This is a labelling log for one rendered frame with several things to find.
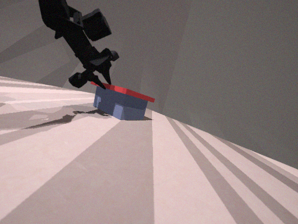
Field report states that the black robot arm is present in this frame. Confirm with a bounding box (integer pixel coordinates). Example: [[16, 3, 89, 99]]
[[39, 0, 113, 73]]

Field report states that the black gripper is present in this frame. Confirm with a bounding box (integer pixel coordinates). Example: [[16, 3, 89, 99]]
[[68, 43, 119, 90]]

